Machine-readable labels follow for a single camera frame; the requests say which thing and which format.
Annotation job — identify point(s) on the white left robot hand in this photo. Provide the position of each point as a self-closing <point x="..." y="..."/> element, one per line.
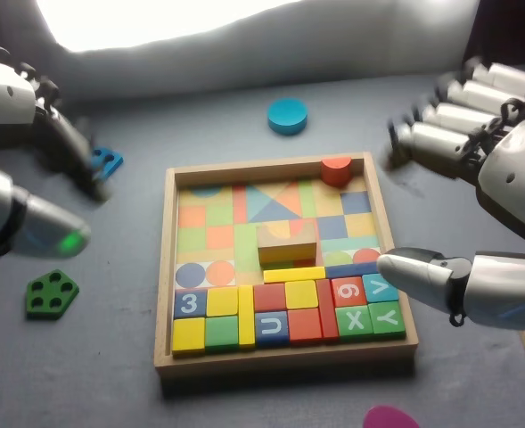
<point x="3" y="98"/>

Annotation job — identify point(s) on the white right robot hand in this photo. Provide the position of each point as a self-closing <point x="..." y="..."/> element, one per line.
<point x="511" y="178"/>

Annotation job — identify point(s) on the natural wooden block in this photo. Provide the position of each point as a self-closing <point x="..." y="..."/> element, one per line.
<point x="289" y="252"/>

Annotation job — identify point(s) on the red half-cylinder block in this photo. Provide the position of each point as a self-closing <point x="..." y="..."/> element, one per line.
<point x="335" y="174"/>

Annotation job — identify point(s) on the blue square holed piece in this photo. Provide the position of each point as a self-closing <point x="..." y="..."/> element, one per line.
<point x="110" y="159"/>

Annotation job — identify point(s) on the green pentagon holed piece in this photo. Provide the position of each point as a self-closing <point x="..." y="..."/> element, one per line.
<point x="50" y="292"/>

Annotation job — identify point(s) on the blue round disc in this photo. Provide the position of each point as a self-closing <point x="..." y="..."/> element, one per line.
<point x="287" y="115"/>

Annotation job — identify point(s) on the pink round disc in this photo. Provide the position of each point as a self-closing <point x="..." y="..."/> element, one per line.
<point x="389" y="419"/>

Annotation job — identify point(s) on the wooden puzzle tray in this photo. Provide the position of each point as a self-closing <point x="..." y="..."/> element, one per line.
<point x="289" y="362"/>

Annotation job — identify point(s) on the grey table cloth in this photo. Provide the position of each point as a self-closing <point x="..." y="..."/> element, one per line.
<point x="244" y="397"/>

